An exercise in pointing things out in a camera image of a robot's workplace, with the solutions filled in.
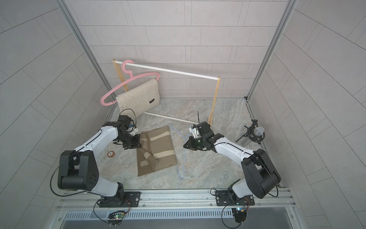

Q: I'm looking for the left aluminium corner post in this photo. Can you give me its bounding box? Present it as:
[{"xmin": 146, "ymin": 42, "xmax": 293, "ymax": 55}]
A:
[{"xmin": 55, "ymin": 0, "xmax": 112, "ymax": 91}]

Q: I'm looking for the right circuit board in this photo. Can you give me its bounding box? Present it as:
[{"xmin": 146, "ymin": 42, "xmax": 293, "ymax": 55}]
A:
[{"xmin": 232, "ymin": 208, "xmax": 247, "ymax": 224}]

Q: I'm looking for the right aluminium corner post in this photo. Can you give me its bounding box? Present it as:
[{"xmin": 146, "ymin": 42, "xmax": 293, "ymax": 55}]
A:
[{"xmin": 245, "ymin": 0, "xmax": 297, "ymax": 102}]

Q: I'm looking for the pink plastic hanger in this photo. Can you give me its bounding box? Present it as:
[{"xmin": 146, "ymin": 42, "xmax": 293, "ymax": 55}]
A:
[{"xmin": 100, "ymin": 59, "xmax": 160, "ymax": 106}]

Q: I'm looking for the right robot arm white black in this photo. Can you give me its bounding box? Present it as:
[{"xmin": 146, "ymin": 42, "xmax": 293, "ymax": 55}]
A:
[{"xmin": 184, "ymin": 122, "xmax": 281, "ymax": 205}]

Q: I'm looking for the circuit board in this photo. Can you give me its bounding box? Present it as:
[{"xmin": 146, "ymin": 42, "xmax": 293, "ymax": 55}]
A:
[
  {"xmin": 232, "ymin": 208, "xmax": 247, "ymax": 224},
  {"xmin": 107, "ymin": 210, "xmax": 128, "ymax": 227}
]

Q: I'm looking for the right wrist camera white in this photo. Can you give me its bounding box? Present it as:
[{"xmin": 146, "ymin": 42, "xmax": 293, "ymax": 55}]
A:
[{"xmin": 190, "ymin": 127, "xmax": 201, "ymax": 139}]

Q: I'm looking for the gold chess piece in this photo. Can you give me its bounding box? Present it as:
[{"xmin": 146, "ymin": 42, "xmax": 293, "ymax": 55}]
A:
[{"xmin": 107, "ymin": 151, "xmax": 115, "ymax": 158}]

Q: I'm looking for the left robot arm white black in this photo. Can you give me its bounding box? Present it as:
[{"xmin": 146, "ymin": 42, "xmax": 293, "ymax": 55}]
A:
[{"xmin": 57, "ymin": 115, "xmax": 142, "ymax": 208}]

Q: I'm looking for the left circuit board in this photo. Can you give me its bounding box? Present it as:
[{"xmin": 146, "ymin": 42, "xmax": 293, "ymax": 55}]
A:
[{"xmin": 107, "ymin": 210, "xmax": 128, "ymax": 227}]

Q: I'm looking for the beige scarf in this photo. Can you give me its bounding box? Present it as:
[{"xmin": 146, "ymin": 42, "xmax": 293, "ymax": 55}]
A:
[{"xmin": 116, "ymin": 79, "xmax": 160, "ymax": 119}]

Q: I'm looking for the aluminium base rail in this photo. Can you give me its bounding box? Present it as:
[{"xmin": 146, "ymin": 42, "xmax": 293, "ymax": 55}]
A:
[{"xmin": 54, "ymin": 187, "xmax": 296, "ymax": 212}]

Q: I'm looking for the brown striped scarf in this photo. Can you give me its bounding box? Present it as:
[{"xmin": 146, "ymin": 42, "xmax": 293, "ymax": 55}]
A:
[{"xmin": 136, "ymin": 126, "xmax": 177, "ymax": 177}]

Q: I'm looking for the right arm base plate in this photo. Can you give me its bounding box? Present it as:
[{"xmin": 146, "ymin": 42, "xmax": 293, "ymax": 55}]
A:
[{"xmin": 215, "ymin": 190, "xmax": 255, "ymax": 206}]

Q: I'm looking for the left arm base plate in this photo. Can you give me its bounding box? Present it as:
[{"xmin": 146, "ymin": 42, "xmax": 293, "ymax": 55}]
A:
[{"xmin": 97, "ymin": 191, "xmax": 141, "ymax": 208}]

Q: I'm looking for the wooden clothes rack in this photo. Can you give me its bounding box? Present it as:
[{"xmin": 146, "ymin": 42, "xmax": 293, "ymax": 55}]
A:
[{"xmin": 123, "ymin": 67, "xmax": 221, "ymax": 125}]

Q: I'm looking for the aluminium corner post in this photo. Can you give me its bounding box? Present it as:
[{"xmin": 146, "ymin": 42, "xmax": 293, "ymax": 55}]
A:
[
  {"xmin": 245, "ymin": 0, "xmax": 297, "ymax": 102},
  {"xmin": 55, "ymin": 0, "xmax": 112, "ymax": 91}
]

